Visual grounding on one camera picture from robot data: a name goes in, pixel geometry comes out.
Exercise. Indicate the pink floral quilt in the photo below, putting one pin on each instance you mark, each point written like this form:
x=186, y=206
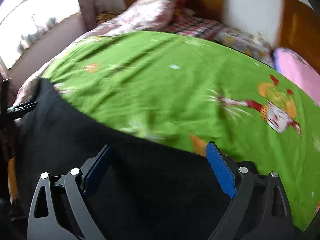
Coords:
x=150, y=15

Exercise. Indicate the green cartoon bed sheet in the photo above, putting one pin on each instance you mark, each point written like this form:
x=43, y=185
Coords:
x=166, y=87

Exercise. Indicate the pink bed sheet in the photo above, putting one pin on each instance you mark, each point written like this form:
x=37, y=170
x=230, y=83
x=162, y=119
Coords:
x=297, y=70

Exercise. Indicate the barred window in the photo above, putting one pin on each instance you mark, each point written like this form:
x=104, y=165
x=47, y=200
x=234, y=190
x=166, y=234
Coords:
x=23, y=22

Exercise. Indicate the red checkered bed sheet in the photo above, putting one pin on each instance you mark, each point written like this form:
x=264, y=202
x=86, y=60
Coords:
x=195, y=27

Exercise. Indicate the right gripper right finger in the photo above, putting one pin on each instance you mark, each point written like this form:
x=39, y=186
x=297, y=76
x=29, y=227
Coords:
x=259, y=207

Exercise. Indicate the bedside table with patterned cloth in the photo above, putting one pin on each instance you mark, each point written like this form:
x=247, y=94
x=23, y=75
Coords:
x=253, y=46

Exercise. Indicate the black pants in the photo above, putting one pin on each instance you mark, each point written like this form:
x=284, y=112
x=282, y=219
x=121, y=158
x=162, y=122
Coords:
x=150, y=191

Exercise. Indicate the small brown wooden headboard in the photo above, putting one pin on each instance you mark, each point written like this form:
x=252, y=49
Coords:
x=207, y=9

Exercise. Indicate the large brown wooden headboard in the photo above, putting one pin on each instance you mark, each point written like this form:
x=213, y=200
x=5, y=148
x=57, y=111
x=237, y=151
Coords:
x=299, y=31

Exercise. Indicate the brown tiger pattern blanket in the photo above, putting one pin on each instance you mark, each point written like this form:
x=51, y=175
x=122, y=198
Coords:
x=106, y=16

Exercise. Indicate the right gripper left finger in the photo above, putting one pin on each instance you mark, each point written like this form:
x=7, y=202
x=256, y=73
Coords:
x=58, y=209

